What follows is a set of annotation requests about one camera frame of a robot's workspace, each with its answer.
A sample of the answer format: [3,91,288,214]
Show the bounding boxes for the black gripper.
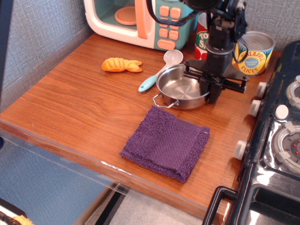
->
[184,46,249,104]

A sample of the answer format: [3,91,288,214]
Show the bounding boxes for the small steel pot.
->
[153,64,210,110]

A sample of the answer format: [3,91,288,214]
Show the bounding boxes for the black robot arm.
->
[184,0,249,104]

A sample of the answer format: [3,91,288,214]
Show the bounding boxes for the purple folded towel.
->
[120,106,210,183]

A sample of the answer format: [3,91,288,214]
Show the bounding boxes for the tomato sauce can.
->
[194,13,209,60]

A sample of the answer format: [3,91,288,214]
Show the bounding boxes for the white teal toy spoon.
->
[138,49,183,92]

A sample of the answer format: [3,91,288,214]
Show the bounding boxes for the pineapple slices can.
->
[232,31,275,75]

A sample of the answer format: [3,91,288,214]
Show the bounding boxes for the orange plush croissant toy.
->
[101,58,142,73]

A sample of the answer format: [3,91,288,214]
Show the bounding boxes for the toy microwave oven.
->
[84,0,197,51]

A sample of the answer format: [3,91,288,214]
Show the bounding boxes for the orange microwave turntable plate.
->
[114,6,136,26]

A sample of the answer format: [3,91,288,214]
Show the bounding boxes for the black toy stove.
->
[203,41,300,225]

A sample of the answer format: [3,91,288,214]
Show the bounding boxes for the orange black object corner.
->
[0,199,33,225]

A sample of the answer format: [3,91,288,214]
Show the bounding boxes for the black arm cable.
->
[145,0,248,64]

